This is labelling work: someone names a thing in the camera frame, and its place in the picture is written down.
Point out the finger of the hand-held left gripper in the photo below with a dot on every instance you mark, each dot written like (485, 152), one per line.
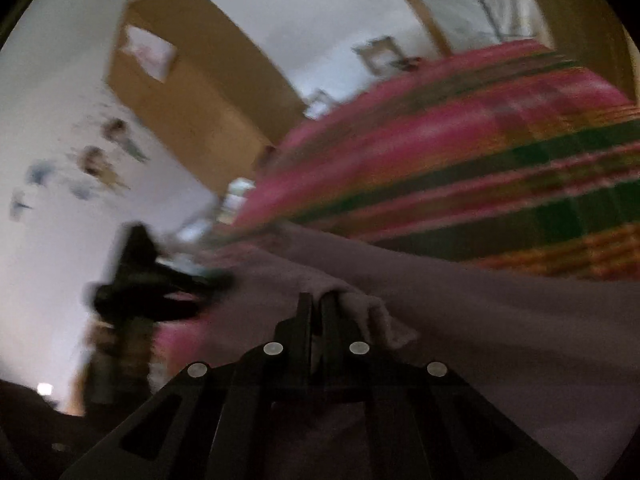
(205, 285)

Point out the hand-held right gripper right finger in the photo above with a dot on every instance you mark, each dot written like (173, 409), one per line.
(327, 320)

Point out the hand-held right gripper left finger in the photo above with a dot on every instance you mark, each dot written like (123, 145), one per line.
(304, 320)

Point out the mauve fleece garment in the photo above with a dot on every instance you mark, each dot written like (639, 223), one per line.
(500, 335)

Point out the green tissue pack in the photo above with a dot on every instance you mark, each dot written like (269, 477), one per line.
(237, 197)

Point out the wooden wardrobe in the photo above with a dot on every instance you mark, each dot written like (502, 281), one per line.
(200, 85)

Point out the small white box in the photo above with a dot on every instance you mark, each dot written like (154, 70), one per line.
(319, 104)

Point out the plaid bed blanket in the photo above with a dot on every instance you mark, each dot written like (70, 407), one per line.
(450, 135)

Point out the paper sheet on wardrobe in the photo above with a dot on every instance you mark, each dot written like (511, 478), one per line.
(150, 52)

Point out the brown cardboard box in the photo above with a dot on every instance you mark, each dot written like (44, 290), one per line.
(377, 55)

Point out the plastic-wrapped mattress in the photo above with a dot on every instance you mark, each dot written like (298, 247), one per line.
(465, 0)

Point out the cartoon children wall sticker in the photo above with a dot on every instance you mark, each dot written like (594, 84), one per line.
(100, 160)

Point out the wooden door frame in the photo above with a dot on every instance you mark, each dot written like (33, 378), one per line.
(415, 5)

